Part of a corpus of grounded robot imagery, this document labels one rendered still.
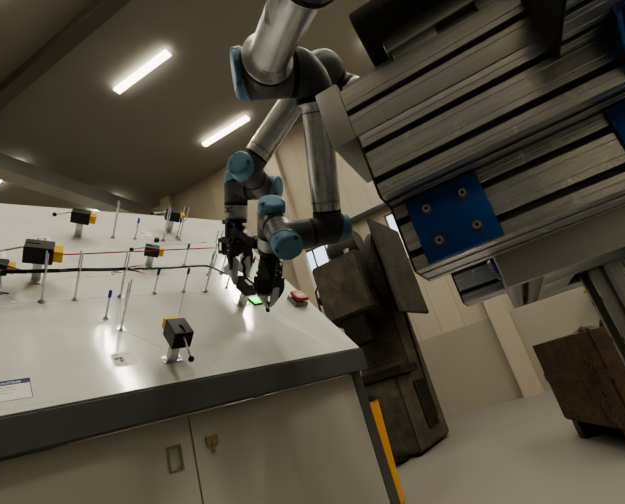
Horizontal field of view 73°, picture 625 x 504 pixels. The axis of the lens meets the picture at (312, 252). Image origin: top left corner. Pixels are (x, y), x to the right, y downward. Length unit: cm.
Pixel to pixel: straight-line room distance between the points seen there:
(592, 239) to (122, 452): 91
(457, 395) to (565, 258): 727
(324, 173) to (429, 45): 54
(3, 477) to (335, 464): 76
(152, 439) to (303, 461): 40
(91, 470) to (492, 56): 96
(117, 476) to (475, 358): 706
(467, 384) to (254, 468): 680
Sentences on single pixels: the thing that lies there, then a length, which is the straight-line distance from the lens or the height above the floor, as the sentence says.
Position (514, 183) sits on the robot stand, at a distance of 54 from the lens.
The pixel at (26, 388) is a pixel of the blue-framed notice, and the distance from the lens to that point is 102.
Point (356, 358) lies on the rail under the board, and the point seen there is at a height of 84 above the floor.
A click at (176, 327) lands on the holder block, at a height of 99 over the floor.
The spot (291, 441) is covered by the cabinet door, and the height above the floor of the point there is 67.
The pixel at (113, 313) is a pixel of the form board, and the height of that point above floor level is 110.
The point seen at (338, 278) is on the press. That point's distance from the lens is 514.
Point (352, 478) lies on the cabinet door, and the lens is 134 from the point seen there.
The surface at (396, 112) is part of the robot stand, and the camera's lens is 56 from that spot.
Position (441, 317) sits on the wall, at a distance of 785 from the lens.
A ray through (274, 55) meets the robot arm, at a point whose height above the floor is 138.
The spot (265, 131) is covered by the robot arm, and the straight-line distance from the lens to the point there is 125.
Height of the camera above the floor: 73
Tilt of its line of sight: 20 degrees up
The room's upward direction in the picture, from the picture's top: 17 degrees counter-clockwise
